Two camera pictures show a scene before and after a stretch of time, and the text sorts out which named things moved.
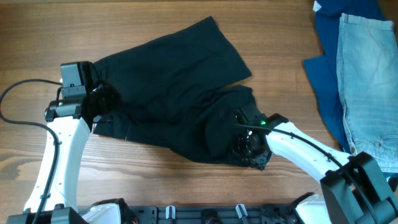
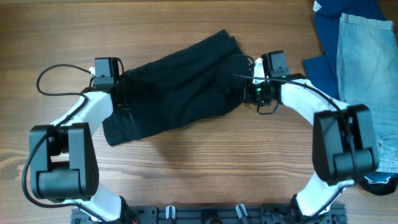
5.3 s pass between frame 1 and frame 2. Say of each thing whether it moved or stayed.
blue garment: stayed
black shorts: moved
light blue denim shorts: stayed
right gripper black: moved
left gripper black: moved
